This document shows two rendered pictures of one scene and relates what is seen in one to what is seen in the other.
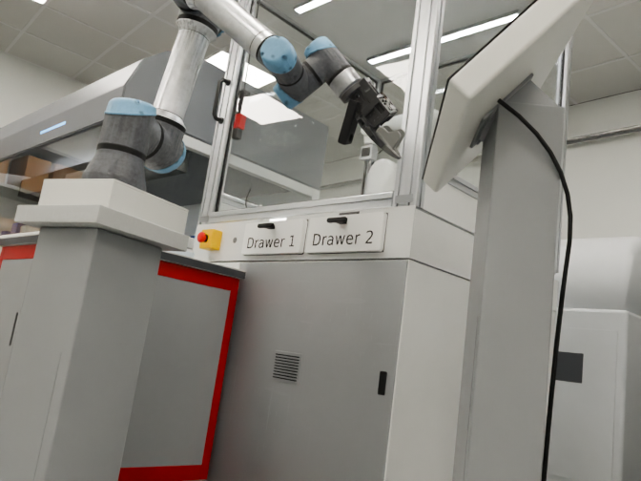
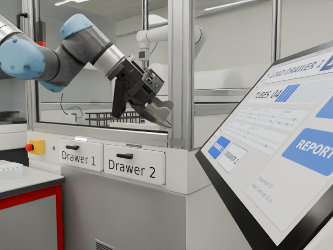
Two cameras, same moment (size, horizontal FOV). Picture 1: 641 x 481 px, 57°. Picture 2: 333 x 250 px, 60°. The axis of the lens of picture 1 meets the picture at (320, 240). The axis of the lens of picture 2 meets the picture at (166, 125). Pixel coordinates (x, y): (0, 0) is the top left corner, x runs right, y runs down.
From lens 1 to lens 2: 0.88 m
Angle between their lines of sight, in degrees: 17
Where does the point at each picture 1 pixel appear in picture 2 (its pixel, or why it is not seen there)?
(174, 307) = (10, 228)
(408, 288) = (189, 217)
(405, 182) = (177, 128)
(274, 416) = not seen: outside the picture
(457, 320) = (223, 209)
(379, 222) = (158, 161)
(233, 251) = (54, 156)
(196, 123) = not seen: hidden behind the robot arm
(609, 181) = (285, 25)
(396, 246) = (175, 182)
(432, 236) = not seen: hidden behind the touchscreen
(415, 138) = (181, 89)
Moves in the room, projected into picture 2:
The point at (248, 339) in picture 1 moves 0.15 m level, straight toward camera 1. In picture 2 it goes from (76, 225) to (73, 240)
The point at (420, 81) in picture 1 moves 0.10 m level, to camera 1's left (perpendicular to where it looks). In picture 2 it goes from (180, 32) to (147, 31)
